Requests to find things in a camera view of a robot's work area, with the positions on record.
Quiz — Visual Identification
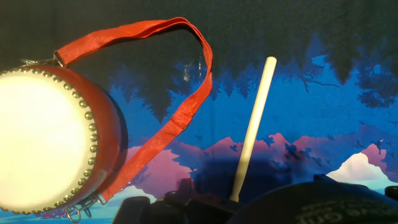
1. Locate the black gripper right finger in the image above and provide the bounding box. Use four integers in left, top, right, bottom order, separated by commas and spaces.
313, 173, 371, 189

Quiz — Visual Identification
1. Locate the red fabric drum strap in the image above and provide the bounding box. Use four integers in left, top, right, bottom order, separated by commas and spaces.
52, 17, 214, 205

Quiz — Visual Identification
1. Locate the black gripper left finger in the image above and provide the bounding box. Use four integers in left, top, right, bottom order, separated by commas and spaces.
111, 179, 242, 224

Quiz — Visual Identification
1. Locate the wooden drumstick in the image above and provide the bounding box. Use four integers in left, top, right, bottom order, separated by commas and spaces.
229, 56, 278, 203

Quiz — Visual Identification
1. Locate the blue landscape print cloth mat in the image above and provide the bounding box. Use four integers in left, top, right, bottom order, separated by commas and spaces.
0, 0, 398, 224

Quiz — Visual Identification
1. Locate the red drum with white skin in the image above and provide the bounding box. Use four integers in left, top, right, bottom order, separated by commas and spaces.
0, 64, 129, 216

